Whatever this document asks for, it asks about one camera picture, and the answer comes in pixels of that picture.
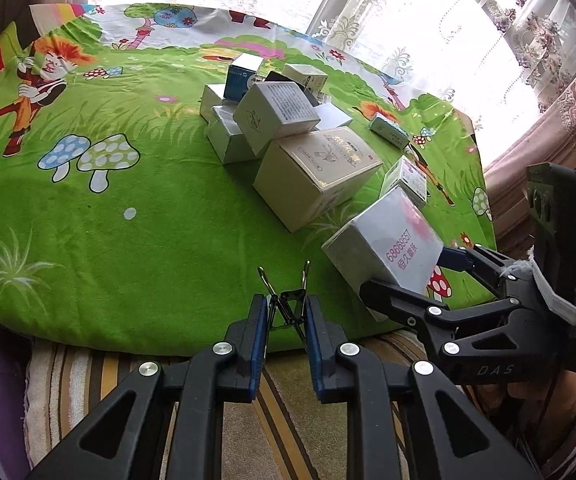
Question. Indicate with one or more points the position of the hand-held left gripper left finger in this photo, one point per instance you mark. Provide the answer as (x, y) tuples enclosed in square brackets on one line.
[(259, 345)]

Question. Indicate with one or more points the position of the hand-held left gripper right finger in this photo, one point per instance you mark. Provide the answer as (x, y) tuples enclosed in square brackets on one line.
[(315, 350)]

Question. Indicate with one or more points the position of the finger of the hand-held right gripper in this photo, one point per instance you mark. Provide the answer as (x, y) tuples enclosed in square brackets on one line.
[(403, 305), (455, 258)]

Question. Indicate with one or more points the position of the black metal binder clip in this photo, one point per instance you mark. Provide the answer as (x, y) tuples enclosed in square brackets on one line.
[(288, 305)]

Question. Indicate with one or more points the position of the white box with pink flower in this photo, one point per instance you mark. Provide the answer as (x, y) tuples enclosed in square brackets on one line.
[(383, 245)]

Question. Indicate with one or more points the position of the small teal and white box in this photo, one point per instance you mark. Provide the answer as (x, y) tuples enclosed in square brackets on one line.
[(388, 130)]

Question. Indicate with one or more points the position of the white and blue medicine box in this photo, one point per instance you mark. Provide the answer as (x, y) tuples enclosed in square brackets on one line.
[(240, 80)]

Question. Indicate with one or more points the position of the person's right hand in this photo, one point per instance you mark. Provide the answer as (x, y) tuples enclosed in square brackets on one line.
[(565, 410)]

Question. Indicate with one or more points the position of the brown striped cloth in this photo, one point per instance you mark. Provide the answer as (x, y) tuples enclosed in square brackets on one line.
[(288, 440)]

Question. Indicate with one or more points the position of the white box with green print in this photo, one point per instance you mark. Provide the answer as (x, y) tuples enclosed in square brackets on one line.
[(405, 177)]

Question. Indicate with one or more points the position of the large beige box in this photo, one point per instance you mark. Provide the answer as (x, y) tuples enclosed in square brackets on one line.
[(313, 175)]

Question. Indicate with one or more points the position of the green cartoon printed blanket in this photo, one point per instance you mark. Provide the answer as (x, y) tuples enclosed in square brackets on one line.
[(117, 235)]

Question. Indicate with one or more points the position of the flat white box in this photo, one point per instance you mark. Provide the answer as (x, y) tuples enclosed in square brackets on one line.
[(333, 116)]

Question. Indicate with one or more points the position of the white box with black text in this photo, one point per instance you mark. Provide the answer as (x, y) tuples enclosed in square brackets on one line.
[(278, 110)]

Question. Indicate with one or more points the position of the small cream box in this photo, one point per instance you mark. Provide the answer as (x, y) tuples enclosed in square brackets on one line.
[(305, 76)]

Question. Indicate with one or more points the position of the white lace curtain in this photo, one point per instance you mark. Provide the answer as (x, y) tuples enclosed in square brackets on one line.
[(418, 20)]

